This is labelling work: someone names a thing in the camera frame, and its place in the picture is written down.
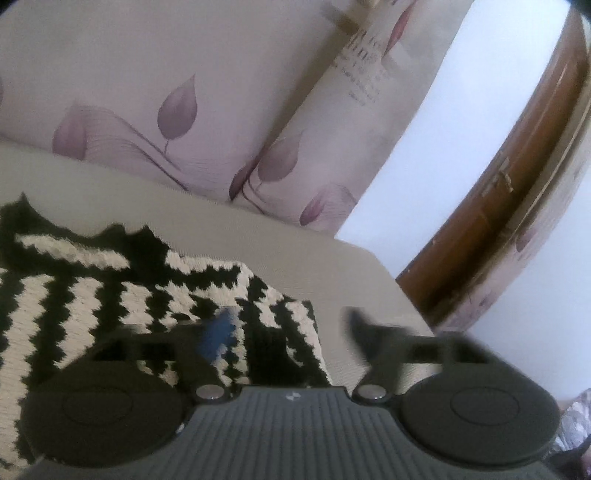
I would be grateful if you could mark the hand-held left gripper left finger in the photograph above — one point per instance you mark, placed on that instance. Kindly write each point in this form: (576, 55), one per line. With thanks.
(220, 333)

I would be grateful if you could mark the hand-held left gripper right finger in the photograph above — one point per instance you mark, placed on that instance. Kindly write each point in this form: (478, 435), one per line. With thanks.
(362, 333)

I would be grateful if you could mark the black and white striped sweater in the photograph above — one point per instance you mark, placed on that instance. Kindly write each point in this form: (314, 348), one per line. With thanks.
(101, 295)

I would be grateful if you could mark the brown wooden door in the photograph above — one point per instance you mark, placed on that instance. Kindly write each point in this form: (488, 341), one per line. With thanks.
(503, 184)

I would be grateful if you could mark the patterned cloth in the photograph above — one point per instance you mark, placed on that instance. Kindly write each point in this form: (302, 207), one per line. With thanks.
(575, 422)

